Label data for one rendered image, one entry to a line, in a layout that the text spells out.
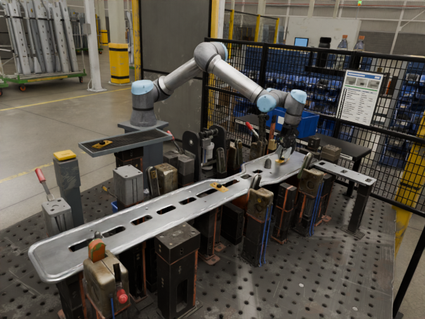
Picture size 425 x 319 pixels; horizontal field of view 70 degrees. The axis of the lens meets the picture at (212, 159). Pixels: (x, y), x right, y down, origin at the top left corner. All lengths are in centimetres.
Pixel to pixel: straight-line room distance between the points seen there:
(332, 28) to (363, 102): 627
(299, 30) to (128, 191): 752
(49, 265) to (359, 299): 109
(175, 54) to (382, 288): 337
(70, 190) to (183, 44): 296
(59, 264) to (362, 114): 168
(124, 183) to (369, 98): 142
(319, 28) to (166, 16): 487
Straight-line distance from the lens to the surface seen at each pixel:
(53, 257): 100
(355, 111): 199
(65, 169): 123
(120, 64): 911
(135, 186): 116
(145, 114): 170
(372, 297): 144
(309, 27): 828
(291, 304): 127
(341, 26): 814
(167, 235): 96
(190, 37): 389
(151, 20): 428
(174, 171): 124
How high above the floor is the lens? 161
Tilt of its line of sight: 23 degrees down
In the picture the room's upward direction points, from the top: 4 degrees clockwise
